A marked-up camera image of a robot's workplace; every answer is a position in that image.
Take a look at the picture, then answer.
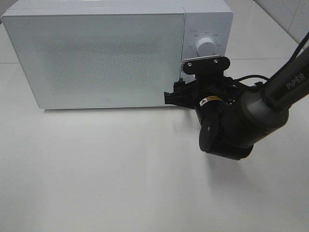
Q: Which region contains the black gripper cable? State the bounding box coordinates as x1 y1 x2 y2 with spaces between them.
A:
231 31 309 90

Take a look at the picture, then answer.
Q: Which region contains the white microwave oven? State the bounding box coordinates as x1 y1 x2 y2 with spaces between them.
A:
1 0 234 110

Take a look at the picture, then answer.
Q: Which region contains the white microwave door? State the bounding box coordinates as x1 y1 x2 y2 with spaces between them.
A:
3 14 184 109

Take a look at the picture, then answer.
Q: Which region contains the white upper microwave knob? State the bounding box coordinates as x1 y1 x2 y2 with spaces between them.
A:
196 36 216 57

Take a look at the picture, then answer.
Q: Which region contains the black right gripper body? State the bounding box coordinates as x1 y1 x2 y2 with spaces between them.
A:
164 57 241 114

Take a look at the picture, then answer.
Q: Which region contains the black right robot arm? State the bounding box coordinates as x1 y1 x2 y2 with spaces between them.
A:
164 36 309 160

